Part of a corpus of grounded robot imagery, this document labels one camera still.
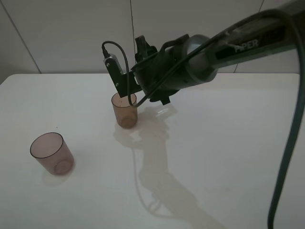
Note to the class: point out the mauve translucent cup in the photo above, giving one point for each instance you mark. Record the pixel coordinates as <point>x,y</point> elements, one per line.
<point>51,151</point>

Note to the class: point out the brown translucent middle cup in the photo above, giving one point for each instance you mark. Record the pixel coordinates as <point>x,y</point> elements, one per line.
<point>126,115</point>

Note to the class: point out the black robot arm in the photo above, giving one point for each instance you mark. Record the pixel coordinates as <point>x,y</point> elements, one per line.
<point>192,60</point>

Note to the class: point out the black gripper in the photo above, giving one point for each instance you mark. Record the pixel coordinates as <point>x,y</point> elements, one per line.
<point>148,72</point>

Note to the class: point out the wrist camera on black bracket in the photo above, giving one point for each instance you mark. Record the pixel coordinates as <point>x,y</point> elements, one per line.
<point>119,78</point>

